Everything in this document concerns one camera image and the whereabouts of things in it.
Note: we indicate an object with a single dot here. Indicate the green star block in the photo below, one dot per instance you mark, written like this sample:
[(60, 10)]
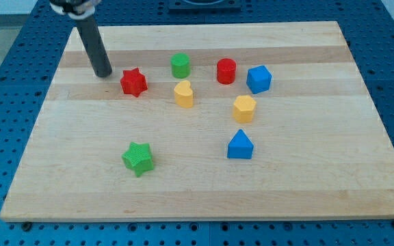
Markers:
[(138, 158)]

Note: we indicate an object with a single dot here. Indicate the yellow heart block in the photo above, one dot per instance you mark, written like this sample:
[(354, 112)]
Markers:
[(184, 94)]

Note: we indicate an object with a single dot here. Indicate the red cylinder block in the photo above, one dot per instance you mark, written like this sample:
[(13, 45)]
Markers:
[(226, 71)]

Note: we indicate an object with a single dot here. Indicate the blue triangle block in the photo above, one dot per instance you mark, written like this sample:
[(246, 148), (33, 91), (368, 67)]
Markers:
[(240, 146)]

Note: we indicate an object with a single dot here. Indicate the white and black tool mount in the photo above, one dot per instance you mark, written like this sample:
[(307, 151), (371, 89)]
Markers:
[(75, 9)]

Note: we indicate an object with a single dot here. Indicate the green cylinder block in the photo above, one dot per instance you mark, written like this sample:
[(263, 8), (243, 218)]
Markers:
[(180, 65)]

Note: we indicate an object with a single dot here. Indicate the light wooden board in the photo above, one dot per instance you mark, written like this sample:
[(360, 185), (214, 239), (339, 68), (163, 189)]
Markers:
[(320, 148)]

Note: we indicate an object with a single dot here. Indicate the yellow hexagon block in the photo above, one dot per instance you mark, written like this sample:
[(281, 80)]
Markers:
[(244, 108)]

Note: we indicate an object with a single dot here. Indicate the red star block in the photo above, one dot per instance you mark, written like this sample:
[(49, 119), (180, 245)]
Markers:
[(133, 82)]

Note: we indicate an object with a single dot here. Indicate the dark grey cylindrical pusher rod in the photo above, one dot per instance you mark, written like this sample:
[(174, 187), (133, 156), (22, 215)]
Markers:
[(93, 44)]

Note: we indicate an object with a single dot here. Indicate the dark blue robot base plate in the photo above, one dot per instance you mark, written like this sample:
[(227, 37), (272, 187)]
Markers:
[(205, 5)]

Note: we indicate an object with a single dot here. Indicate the blue cube block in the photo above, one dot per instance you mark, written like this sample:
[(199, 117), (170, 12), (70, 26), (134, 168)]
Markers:
[(259, 79)]

